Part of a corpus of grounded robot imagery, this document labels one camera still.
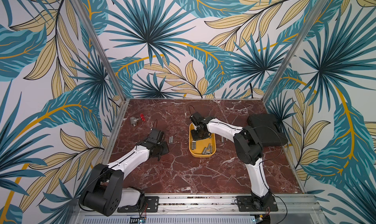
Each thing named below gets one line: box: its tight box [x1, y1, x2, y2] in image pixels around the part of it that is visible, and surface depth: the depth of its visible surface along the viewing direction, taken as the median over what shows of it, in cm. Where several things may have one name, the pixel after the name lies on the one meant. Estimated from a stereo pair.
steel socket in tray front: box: [201, 142, 213, 155], surface depth 92 cm
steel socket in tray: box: [191, 140, 197, 151], surface depth 96 cm
